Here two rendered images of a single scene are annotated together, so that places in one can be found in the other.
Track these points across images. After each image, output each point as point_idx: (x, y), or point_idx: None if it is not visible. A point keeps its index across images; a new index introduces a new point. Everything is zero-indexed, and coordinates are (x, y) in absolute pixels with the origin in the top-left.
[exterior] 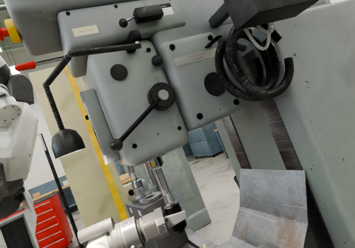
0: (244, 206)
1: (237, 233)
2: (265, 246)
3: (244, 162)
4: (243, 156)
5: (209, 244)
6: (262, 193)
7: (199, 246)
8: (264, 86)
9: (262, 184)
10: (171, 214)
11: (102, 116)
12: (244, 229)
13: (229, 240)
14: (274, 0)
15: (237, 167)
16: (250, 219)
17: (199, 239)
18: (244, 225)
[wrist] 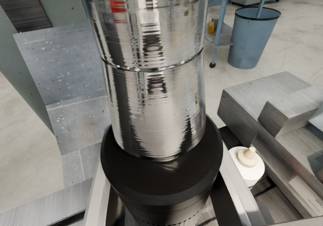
0: (60, 100)
1: (74, 143)
2: (238, 91)
3: (31, 14)
4: None
5: (83, 188)
6: (99, 62)
7: (68, 216)
8: None
9: (94, 48)
10: (224, 166)
11: None
12: (87, 128)
13: (65, 164)
14: None
15: (1, 31)
16: (89, 110)
17: (36, 212)
18: (81, 123)
